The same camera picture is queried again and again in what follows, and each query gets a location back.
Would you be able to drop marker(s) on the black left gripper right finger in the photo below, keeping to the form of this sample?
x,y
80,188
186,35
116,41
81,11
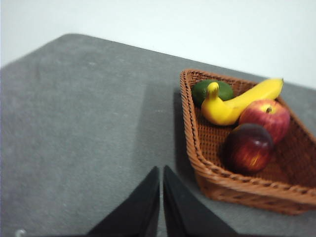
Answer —
x,y
182,212

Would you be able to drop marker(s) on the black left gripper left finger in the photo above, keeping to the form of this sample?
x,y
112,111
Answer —
x,y
140,212

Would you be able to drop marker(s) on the dark red plum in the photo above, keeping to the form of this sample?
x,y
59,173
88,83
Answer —
x,y
249,150

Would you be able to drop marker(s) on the brown wicker basket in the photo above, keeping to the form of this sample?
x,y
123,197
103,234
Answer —
x,y
247,192

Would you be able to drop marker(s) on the yellow banana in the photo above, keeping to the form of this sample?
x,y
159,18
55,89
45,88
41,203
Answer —
x,y
222,111

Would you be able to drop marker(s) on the green avocado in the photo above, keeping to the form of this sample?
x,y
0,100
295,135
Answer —
x,y
200,92

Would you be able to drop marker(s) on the red apple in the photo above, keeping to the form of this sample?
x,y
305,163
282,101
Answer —
x,y
271,121

